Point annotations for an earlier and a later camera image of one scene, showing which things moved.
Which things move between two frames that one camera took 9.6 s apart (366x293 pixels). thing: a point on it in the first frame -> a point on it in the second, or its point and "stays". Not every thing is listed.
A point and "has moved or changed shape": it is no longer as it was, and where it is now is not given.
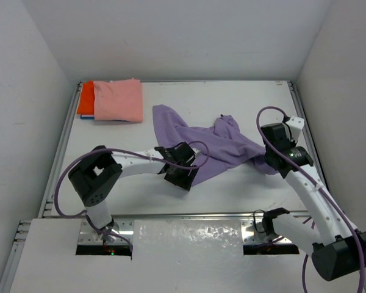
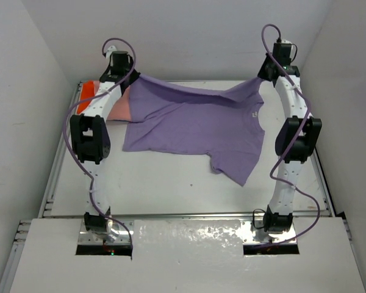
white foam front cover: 168,256 stays
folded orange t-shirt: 86,99 stays
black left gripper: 186,165 -> 134,75
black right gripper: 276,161 -> 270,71
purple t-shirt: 226,146 has moved or changed shape
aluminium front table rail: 52,215 stays
